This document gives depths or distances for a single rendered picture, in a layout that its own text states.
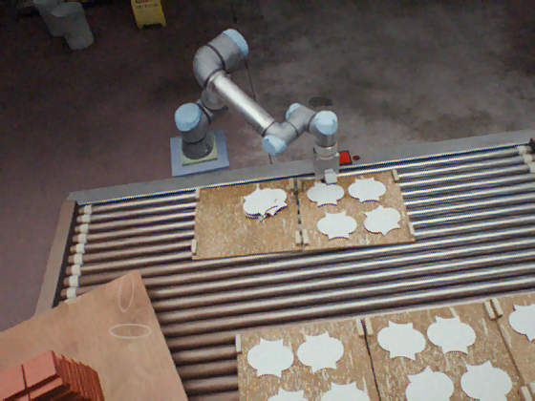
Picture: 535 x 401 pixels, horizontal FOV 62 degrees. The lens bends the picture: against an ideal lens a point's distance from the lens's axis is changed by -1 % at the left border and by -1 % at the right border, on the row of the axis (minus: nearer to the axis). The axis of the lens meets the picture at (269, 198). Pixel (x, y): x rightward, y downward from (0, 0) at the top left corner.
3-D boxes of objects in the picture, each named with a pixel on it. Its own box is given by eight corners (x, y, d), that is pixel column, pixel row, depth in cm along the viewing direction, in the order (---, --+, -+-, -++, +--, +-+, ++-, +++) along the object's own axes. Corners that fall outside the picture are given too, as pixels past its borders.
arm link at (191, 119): (175, 135, 206) (166, 113, 195) (196, 118, 211) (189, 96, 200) (192, 146, 200) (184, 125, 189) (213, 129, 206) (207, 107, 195)
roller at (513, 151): (84, 210, 197) (79, 203, 193) (524, 150, 196) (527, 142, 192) (82, 220, 193) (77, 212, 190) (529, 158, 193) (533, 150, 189)
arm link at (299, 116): (277, 115, 157) (301, 128, 152) (298, 97, 161) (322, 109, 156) (279, 131, 163) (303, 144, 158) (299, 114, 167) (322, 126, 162)
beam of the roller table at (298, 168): (74, 200, 204) (69, 191, 199) (527, 137, 203) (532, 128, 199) (72, 214, 198) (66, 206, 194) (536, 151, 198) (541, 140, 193)
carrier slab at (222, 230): (198, 191, 192) (197, 189, 191) (293, 181, 190) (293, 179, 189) (193, 262, 169) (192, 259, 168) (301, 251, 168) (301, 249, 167)
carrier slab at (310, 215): (296, 182, 190) (296, 179, 189) (395, 174, 188) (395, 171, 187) (304, 252, 168) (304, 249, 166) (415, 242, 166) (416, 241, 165)
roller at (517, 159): (82, 220, 193) (77, 213, 190) (529, 158, 193) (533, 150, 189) (80, 228, 190) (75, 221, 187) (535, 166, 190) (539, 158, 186)
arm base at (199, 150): (181, 140, 217) (175, 125, 209) (210, 133, 218) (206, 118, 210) (183, 162, 208) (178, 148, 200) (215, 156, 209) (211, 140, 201)
